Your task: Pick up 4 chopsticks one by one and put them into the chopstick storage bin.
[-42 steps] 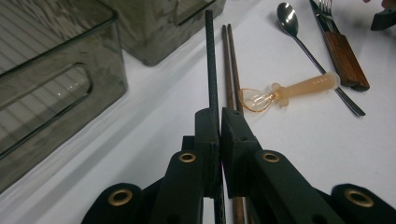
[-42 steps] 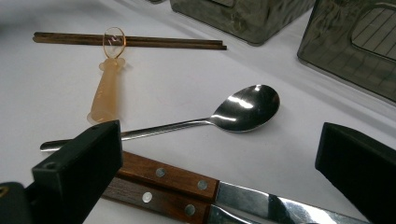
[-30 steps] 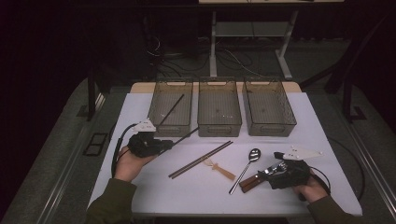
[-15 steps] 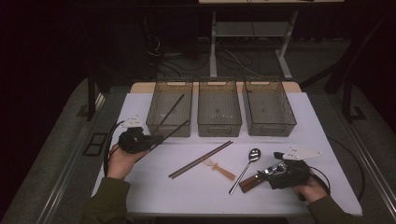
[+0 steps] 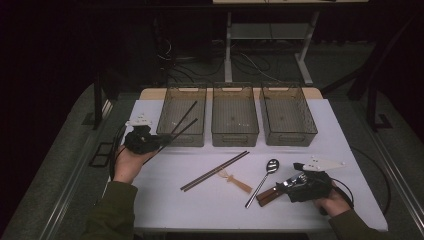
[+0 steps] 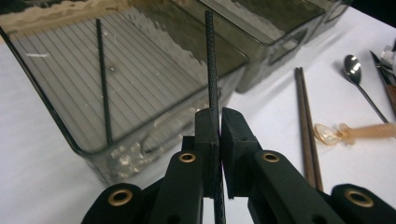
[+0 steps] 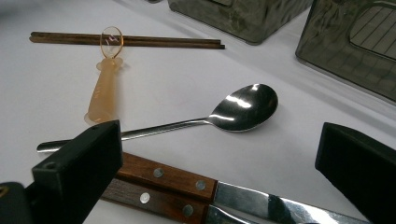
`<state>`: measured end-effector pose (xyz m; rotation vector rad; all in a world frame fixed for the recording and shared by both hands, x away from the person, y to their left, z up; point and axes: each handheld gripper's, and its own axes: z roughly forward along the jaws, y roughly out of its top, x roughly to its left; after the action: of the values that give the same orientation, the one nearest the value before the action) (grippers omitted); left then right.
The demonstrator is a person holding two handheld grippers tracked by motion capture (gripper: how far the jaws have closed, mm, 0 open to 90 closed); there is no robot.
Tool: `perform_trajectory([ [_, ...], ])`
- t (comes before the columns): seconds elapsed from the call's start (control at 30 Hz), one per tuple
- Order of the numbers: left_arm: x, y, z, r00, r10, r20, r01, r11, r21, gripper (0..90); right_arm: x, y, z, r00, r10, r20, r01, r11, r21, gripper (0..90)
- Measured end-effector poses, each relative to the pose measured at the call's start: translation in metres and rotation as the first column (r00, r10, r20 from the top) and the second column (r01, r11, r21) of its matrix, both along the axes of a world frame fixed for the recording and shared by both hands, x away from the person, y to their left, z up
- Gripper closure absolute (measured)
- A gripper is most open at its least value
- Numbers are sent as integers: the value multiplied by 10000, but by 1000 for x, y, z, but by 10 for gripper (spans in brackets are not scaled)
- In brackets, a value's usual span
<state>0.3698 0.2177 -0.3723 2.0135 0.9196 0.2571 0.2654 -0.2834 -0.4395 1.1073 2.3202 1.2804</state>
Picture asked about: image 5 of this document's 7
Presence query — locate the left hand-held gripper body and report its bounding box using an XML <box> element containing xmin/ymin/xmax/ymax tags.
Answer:
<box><xmin>123</xmin><ymin>114</ymin><xmax>161</xmax><ymax>155</ymax></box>

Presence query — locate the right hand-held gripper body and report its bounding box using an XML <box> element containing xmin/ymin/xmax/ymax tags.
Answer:
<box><xmin>286</xmin><ymin>155</ymin><xmax>346</xmax><ymax>203</ymax></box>

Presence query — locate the fork with wooden handle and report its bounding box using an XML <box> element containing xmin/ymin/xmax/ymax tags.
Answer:
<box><xmin>258</xmin><ymin>174</ymin><xmax>308</xmax><ymax>208</ymax></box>
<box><xmin>255</xmin><ymin>173</ymin><xmax>306</xmax><ymax>203</ymax></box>

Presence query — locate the black chopstick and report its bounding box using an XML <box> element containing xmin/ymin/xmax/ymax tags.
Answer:
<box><xmin>170</xmin><ymin>100</ymin><xmax>199</xmax><ymax>135</ymax></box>
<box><xmin>143</xmin><ymin>118</ymin><xmax>199</xmax><ymax>166</ymax></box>

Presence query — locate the metal spoon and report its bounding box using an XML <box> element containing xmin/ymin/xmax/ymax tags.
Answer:
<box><xmin>244</xmin><ymin>158</ymin><xmax>281</xmax><ymax>210</ymax></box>

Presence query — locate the small whisk with wooden handle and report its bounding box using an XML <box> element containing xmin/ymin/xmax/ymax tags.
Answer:
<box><xmin>218</xmin><ymin>168</ymin><xmax>254</xmax><ymax>195</ymax></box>

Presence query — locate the translucent grey storage bin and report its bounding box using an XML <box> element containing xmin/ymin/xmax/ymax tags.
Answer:
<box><xmin>259</xmin><ymin>82</ymin><xmax>318</xmax><ymax>147</ymax></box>
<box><xmin>155</xmin><ymin>83</ymin><xmax>208</xmax><ymax>148</ymax></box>
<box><xmin>211</xmin><ymin>82</ymin><xmax>260</xmax><ymax>148</ymax></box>

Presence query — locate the person's right hand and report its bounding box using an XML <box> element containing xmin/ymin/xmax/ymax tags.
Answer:
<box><xmin>312</xmin><ymin>189</ymin><xmax>352</xmax><ymax>218</ymax></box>

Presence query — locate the person's left hand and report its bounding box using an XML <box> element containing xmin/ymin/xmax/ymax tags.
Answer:
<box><xmin>113</xmin><ymin>144</ymin><xmax>158</xmax><ymax>185</ymax></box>

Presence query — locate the black metal stand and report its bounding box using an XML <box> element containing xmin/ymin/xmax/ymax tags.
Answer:
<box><xmin>92</xmin><ymin>71</ymin><xmax>116</xmax><ymax>131</ymax></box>
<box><xmin>321</xmin><ymin>13</ymin><xmax>424</xmax><ymax>133</ymax></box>

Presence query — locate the white table cover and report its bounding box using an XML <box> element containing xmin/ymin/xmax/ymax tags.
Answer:
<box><xmin>92</xmin><ymin>98</ymin><xmax>389</xmax><ymax>233</ymax></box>

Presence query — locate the right hand-held gripper black cable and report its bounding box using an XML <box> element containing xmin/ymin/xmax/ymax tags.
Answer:
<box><xmin>330</xmin><ymin>177</ymin><xmax>355</xmax><ymax>216</ymax></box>

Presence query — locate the hand-held gripper black cable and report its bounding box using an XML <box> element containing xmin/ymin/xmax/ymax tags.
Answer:
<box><xmin>330</xmin><ymin>177</ymin><xmax>355</xmax><ymax>216</ymax></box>
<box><xmin>108</xmin><ymin>122</ymin><xmax>132</xmax><ymax>182</ymax></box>

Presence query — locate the left hand-held gripper black cable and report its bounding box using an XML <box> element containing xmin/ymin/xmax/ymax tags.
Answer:
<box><xmin>108</xmin><ymin>122</ymin><xmax>132</xmax><ymax>182</ymax></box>

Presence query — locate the black rectangular floor frame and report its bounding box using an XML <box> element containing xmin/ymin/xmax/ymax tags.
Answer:
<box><xmin>88</xmin><ymin>142</ymin><xmax>117</xmax><ymax>169</ymax></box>

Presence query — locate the tangle of floor cables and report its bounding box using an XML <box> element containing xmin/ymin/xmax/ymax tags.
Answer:
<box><xmin>156</xmin><ymin>36</ymin><xmax>301</xmax><ymax>86</ymax></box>

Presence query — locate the thin black floor cable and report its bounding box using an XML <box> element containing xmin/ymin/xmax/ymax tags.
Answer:
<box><xmin>349</xmin><ymin>145</ymin><xmax>392</xmax><ymax>216</ymax></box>

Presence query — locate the metal floor rail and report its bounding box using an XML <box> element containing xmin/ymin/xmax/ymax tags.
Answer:
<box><xmin>38</xmin><ymin>99</ymin><xmax>114</xmax><ymax>240</ymax></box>
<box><xmin>363</xmin><ymin>123</ymin><xmax>424</xmax><ymax>231</ymax></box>

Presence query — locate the white metal frame desk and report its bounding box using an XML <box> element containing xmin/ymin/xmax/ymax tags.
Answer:
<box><xmin>212</xmin><ymin>0</ymin><xmax>370</xmax><ymax>87</ymax></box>

